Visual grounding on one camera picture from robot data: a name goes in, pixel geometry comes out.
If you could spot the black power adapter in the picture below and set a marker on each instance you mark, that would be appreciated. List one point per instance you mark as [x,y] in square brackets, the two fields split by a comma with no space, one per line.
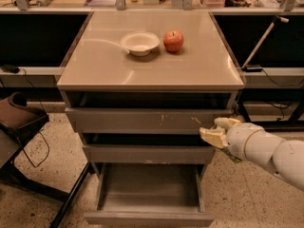
[252,68]
[10,68]

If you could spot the green soda can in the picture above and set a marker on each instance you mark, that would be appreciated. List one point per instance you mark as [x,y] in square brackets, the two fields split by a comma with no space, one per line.
[231,157]

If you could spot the white stick with black tip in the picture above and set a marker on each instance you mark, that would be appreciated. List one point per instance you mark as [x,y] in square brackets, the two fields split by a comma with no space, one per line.
[276,19]

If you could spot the grey top drawer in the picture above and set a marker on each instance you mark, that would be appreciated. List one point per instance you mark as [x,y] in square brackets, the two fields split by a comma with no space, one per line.
[147,112]

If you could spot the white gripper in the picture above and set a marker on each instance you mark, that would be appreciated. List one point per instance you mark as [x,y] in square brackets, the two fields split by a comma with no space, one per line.
[237,141]

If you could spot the black power adapter left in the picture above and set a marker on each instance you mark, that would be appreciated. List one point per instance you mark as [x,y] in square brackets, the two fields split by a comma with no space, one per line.
[10,68]

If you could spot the red apple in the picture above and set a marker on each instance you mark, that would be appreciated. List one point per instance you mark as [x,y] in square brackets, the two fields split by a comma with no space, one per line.
[173,40]

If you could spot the grey drawer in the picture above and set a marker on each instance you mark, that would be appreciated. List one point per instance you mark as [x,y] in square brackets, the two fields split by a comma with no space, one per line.
[165,195]
[148,148]
[147,112]

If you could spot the black power adapter right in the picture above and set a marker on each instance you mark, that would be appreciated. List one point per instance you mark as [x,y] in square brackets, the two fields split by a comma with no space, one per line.
[252,68]

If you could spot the grey bottom drawer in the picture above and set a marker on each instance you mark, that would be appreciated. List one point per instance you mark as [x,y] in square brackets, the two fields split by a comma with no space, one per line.
[165,195]

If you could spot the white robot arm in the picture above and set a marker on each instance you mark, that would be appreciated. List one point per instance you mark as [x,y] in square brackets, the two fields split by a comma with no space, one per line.
[249,142]

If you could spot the grey middle drawer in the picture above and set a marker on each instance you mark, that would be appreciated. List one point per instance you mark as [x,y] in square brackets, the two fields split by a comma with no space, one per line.
[148,148]

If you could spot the grey drawer cabinet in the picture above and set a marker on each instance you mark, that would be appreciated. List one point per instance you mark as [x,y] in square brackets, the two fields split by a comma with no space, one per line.
[99,63]

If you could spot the brown padded chair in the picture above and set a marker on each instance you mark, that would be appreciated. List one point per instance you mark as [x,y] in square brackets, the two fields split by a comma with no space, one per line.
[20,120]

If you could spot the white paper bowl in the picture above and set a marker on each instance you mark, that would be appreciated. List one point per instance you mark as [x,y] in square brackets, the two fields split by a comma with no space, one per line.
[140,43]

